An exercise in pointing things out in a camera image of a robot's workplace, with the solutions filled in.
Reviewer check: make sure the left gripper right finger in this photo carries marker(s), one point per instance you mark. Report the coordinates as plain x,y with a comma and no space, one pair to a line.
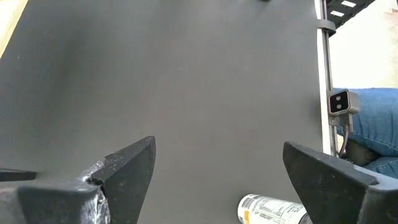
335,196

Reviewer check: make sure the person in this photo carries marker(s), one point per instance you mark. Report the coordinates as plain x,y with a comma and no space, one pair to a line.
376,124

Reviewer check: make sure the white slim can yellow patch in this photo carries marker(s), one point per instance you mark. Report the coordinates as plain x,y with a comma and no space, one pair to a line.
267,211

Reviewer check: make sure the black table mat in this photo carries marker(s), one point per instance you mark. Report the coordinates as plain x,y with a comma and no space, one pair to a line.
186,77

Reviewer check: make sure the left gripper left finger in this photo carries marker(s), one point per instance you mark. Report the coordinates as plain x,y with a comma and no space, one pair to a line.
124,180

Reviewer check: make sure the small grey stereo camera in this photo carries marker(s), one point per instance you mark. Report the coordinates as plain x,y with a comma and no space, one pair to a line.
340,102

